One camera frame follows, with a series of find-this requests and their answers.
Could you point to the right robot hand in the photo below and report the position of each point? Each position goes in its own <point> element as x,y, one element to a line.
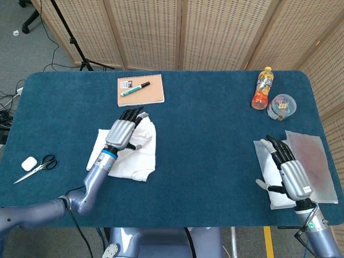
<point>295,180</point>

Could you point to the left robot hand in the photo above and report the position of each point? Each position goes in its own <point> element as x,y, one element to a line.
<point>119,134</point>

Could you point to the white t-shirt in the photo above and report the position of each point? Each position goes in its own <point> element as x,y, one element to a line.
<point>142,158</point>

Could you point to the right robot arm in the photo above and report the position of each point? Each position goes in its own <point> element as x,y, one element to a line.
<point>319,236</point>

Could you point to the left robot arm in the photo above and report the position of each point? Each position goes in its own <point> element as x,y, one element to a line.
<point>94,182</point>

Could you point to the green white marker pen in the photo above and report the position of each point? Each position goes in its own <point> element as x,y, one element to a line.
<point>133,90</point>

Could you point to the frosted plastic bag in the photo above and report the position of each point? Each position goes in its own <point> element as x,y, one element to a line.
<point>317,161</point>

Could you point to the white garment in clear bag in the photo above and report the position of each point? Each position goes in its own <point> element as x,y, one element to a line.
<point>266,166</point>

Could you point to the brown spiral notebook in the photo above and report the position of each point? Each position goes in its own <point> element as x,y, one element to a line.
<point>150,94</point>

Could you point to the yellow floor tape strip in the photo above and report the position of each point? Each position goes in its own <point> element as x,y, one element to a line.
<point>268,242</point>

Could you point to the clear jar of coloured clips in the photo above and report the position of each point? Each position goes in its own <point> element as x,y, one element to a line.
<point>282,107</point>

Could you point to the blue carpet table cover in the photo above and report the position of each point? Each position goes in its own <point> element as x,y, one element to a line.
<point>201,134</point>

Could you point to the white pole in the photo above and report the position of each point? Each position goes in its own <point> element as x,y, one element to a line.
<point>233,242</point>

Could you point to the orange drink bottle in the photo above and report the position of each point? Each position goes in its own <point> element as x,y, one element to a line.
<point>262,94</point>

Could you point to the white earbuds case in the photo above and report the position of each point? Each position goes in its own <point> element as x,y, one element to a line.
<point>29,163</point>

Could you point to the black tripod stand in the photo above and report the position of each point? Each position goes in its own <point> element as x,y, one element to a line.
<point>72,41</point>

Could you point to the wicker folding screen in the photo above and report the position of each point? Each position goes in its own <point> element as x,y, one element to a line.
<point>147,32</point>

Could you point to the white power strip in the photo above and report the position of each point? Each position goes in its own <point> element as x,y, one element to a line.
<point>20,90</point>

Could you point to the blue-grey robot torso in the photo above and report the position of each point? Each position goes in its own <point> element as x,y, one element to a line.
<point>161,244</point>

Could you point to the black office chair base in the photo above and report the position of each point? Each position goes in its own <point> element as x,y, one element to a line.
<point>27,27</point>

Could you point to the silver metal bracket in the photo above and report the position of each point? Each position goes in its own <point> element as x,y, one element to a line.
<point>110,250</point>

